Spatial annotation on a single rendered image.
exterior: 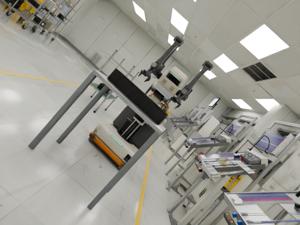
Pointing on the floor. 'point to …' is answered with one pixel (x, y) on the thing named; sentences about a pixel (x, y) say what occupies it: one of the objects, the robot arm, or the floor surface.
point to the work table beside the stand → (87, 113)
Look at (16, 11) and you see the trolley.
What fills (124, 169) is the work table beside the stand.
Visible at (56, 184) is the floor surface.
